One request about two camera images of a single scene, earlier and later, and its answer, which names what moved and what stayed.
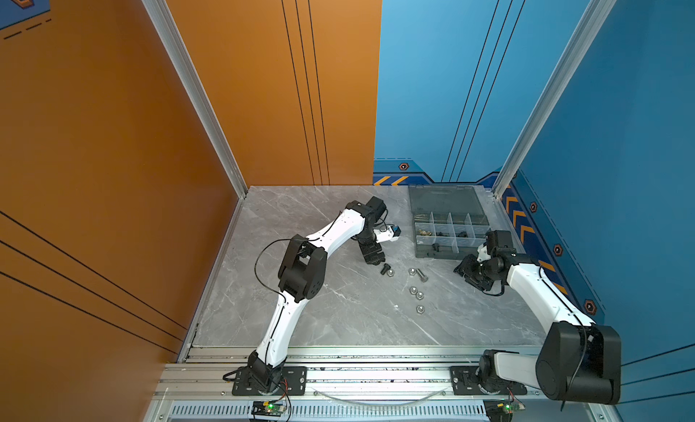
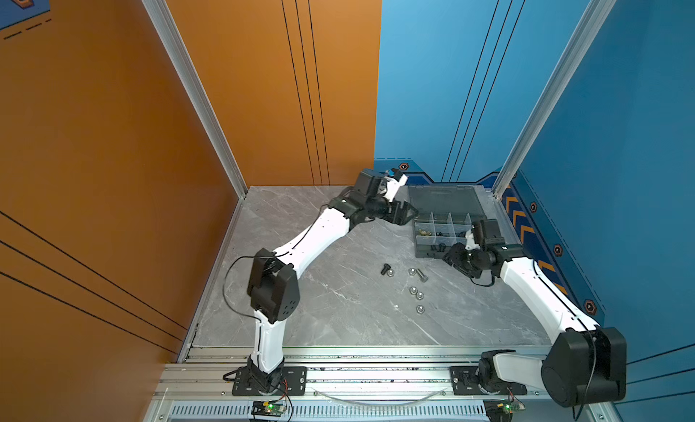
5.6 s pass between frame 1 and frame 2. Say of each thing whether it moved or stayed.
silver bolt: stayed
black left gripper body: moved
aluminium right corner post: stayed
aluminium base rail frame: stayed
